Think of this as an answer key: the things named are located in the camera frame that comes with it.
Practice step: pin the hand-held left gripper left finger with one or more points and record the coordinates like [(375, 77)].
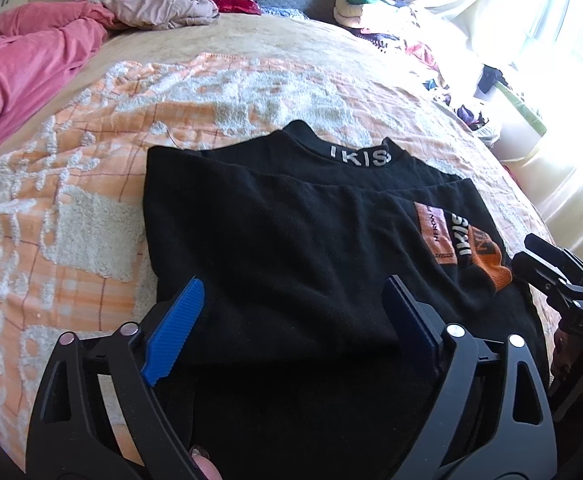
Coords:
[(171, 332)]

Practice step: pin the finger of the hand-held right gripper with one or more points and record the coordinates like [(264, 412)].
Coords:
[(554, 262), (541, 282)]

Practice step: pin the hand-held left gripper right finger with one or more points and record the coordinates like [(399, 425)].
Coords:
[(414, 322)]

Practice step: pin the black sweater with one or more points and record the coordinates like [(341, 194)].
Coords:
[(296, 260)]

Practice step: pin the pile of mixed clothes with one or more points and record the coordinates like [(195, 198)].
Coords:
[(411, 40)]

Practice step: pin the person's left hand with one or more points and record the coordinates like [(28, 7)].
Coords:
[(206, 467)]

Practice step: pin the cream curtain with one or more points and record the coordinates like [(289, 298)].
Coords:
[(571, 170)]

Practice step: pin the orange and white fleece blanket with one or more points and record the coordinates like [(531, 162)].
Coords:
[(71, 210)]

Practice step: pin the green edged box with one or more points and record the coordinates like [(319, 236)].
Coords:
[(521, 107)]

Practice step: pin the pink duvet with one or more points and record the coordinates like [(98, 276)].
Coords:
[(21, 60)]

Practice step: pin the beige pink crumpled garment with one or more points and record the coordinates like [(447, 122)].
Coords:
[(166, 5)]

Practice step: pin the red cloth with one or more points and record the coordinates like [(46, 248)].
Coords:
[(234, 5)]

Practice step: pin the blue patterned cloth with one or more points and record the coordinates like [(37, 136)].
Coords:
[(281, 12)]

